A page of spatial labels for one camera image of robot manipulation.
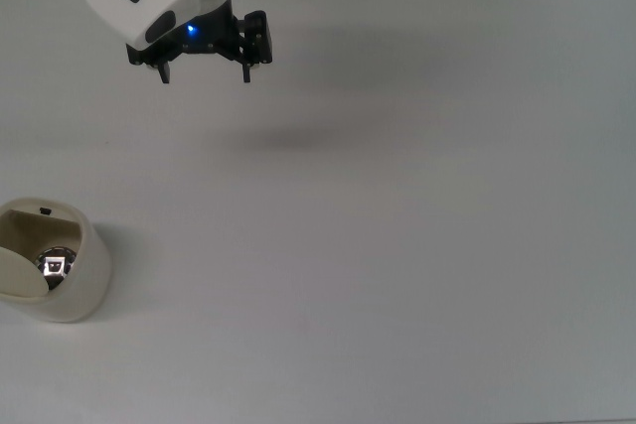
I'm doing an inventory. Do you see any small white trash can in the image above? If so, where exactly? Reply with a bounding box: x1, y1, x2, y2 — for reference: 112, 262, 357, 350
0, 196, 113, 324

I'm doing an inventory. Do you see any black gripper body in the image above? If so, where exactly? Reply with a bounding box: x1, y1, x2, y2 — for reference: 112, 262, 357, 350
158, 0, 241, 61

